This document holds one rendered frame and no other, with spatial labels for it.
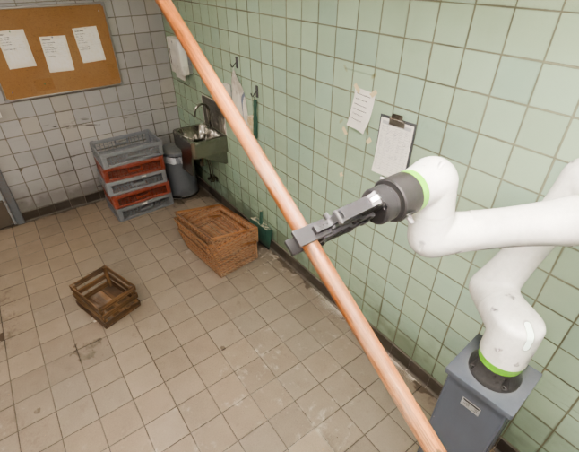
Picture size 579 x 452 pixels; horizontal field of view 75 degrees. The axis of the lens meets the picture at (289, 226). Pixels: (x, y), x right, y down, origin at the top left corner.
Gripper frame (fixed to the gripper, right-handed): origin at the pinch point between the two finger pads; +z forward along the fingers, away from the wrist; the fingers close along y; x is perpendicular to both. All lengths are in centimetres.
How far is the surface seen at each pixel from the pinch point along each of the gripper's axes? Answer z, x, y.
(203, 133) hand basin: -112, 202, 255
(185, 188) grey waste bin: -90, 184, 324
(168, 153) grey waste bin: -82, 212, 291
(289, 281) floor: -104, 27, 236
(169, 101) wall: -110, 275, 288
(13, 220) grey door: 74, 226, 357
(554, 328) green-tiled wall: -120, -66, 64
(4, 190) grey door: 70, 243, 328
